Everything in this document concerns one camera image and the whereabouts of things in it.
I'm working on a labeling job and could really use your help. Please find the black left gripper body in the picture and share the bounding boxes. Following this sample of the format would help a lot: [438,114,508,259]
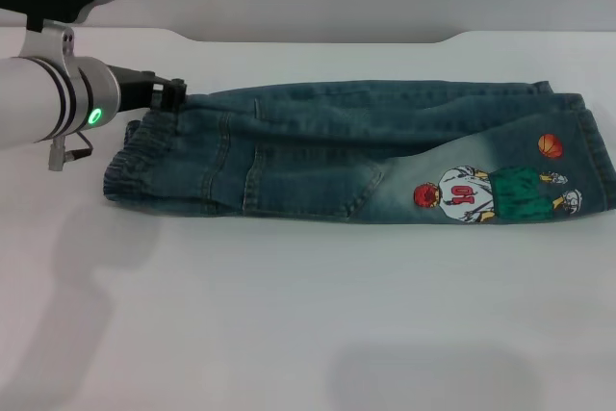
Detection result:
[106,65,167,112]

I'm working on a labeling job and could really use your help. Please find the left arm cable connector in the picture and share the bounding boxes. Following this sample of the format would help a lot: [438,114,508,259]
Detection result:
[46,134,93,172]

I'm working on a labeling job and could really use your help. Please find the blue denim shorts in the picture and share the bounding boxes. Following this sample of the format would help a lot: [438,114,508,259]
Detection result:
[100,78,615,228]

